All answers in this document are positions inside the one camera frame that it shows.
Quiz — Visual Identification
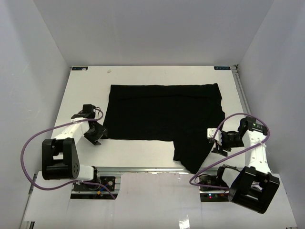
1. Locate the black t-shirt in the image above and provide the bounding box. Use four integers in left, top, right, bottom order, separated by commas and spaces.
103, 83, 225, 174

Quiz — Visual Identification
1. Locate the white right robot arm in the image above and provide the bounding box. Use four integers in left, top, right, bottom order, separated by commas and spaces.
207, 115, 280, 214

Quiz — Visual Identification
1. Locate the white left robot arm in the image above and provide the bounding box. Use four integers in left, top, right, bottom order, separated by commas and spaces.
42, 104, 108, 181

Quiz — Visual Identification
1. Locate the left black table label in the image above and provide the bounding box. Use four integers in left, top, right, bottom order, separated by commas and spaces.
71, 66, 88, 71

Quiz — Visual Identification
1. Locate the black table label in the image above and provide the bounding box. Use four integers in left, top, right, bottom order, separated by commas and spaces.
71, 66, 88, 71
214, 66, 231, 71

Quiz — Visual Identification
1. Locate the right black table label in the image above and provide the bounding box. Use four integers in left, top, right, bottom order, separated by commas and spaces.
214, 66, 231, 71

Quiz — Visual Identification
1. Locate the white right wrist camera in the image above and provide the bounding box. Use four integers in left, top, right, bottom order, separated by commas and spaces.
207, 128, 222, 144

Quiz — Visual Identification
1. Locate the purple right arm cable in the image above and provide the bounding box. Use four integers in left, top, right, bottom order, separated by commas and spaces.
189, 113, 270, 191

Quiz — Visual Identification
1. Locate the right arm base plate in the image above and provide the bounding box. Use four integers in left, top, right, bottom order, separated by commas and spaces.
196, 172, 239, 202

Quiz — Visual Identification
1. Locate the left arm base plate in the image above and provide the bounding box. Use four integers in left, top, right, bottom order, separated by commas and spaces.
70, 176, 118, 200

